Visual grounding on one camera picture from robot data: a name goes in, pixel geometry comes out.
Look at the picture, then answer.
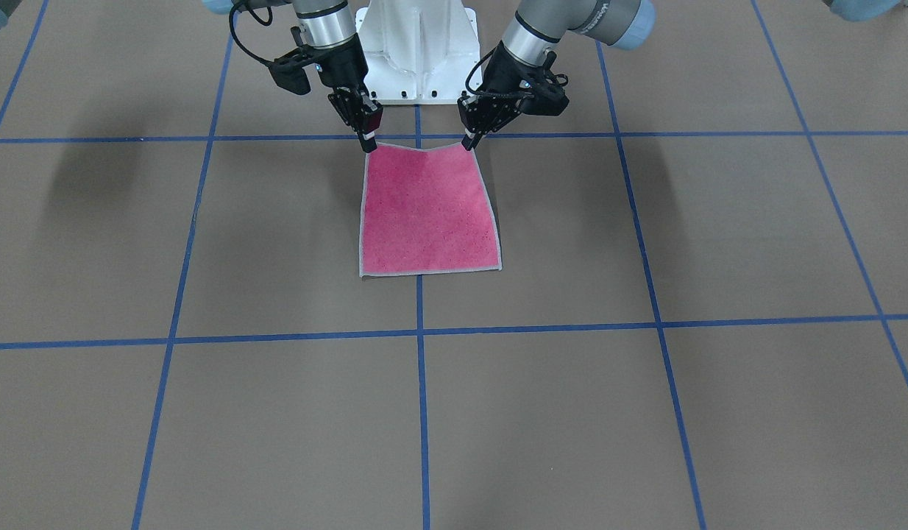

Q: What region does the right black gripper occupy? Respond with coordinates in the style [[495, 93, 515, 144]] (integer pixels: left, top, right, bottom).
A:
[[317, 43, 383, 153]]

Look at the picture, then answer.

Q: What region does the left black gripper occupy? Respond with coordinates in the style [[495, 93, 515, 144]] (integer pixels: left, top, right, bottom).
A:
[[458, 43, 541, 152]]

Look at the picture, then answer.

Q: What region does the pink square towel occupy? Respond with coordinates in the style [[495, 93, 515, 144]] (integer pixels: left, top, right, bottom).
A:
[[358, 142, 503, 276]]

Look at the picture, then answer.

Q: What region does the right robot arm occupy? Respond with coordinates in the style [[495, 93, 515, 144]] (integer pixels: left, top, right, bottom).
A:
[[202, 1, 383, 154]]

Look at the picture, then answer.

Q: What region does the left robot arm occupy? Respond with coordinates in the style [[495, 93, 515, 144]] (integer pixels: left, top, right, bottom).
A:
[[457, 1, 656, 151]]

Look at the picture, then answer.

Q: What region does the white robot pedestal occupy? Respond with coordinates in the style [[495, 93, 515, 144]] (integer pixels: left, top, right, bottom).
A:
[[355, 1, 482, 105]]

